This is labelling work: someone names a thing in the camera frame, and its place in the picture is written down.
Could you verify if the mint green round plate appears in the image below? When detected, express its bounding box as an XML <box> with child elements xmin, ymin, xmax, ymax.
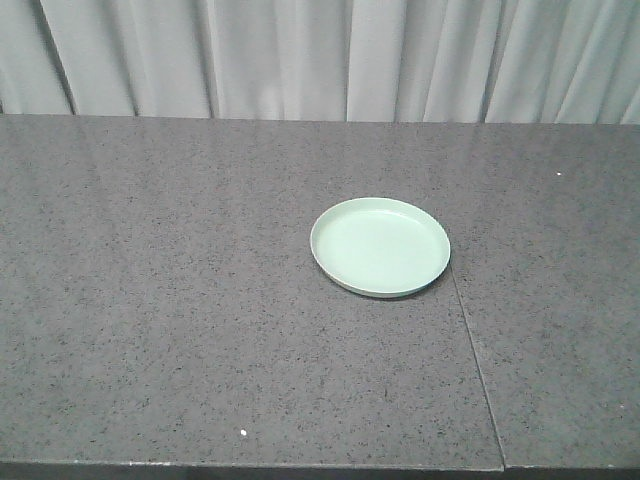
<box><xmin>309</xmin><ymin>197</ymin><xmax>451</xmax><ymax>298</ymax></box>

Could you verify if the white pleated curtain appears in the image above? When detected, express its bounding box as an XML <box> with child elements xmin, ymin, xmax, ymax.
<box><xmin>1</xmin><ymin>1</ymin><xmax>639</xmax><ymax>124</ymax></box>

